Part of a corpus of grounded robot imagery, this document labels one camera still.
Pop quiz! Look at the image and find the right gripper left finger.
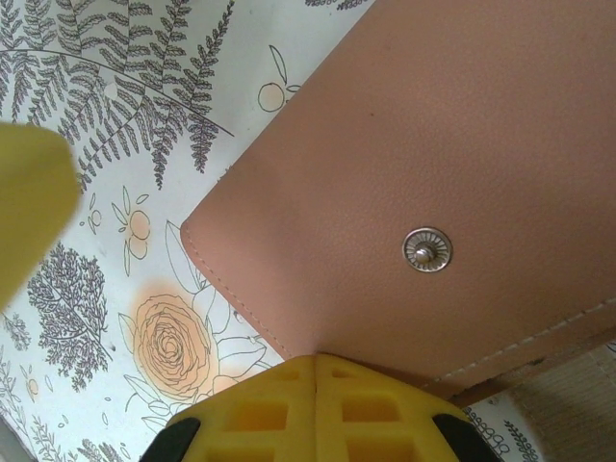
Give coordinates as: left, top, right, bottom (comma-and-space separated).
143, 354, 317, 462

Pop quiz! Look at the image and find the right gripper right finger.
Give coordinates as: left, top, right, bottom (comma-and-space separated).
315, 354, 497, 462

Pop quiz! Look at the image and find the brown leather card holder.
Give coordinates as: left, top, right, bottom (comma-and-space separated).
180, 0, 616, 410

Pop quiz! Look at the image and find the floral patterned table cover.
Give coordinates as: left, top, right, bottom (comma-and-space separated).
0, 0, 616, 462

